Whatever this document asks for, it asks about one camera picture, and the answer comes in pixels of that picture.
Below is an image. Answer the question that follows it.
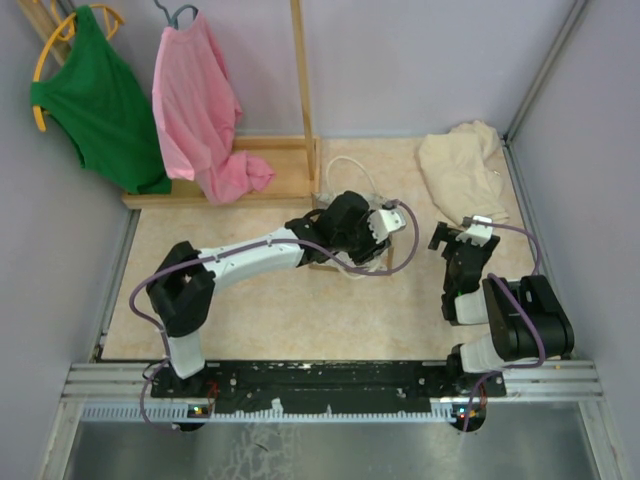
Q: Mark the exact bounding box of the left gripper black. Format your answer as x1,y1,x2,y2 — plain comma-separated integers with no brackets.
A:
334,209,391,266

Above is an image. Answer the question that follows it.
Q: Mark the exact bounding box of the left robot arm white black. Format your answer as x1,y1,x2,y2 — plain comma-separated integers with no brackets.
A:
145,191,406,397

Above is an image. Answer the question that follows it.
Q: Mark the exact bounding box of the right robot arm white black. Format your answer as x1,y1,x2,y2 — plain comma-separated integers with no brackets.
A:
428,216,575,396

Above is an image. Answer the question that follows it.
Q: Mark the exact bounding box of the canvas tote bag patterned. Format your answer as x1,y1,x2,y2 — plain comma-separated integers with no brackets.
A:
305,180,406,279

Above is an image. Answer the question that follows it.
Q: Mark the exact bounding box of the cream folded cloth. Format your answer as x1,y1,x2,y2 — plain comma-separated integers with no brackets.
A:
417,120,509,226

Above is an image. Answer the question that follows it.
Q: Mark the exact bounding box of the wooden clothes rack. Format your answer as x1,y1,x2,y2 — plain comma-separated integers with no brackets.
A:
17,1,321,210

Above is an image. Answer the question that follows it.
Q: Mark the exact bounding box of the pink shirt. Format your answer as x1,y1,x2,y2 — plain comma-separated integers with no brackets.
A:
152,12,276,205

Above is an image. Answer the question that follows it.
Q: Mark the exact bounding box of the grey clothes hanger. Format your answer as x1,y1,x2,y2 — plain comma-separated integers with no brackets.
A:
153,0,199,30

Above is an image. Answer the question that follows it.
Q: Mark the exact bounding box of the green tank top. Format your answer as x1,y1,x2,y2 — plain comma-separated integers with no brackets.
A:
30,5,172,195

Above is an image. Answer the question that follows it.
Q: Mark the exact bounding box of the yellow clothes hanger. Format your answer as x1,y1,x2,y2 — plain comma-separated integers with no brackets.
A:
32,1,126,132

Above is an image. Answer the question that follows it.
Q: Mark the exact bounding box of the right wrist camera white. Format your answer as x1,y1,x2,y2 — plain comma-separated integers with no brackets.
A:
462,216,493,243

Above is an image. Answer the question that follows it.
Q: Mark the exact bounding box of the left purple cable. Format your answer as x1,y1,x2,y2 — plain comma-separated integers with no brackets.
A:
129,198,420,435

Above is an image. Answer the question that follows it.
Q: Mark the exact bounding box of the purple cable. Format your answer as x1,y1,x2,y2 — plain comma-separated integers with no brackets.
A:
462,222,547,434
129,198,420,435

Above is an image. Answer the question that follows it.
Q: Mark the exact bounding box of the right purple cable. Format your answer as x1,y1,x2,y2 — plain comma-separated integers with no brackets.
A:
462,222,547,434

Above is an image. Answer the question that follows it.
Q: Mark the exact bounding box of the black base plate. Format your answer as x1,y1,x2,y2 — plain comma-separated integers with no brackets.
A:
151,360,481,414

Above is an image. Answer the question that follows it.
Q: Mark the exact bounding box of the aluminium frame rail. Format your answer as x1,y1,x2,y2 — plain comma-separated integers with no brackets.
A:
62,360,603,425

